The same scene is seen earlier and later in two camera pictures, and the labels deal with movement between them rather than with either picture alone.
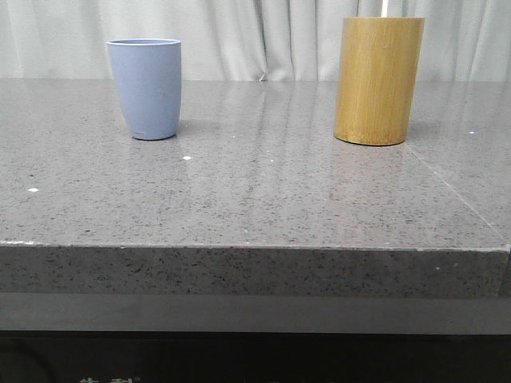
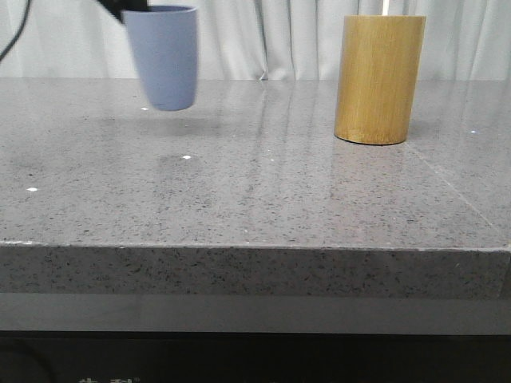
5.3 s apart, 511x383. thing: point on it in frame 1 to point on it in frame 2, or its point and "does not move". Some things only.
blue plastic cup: x=148 y=72 to x=167 y=39
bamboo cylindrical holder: x=378 y=64 does not move
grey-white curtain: x=245 y=40 does not move
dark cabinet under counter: x=45 y=356 does not move
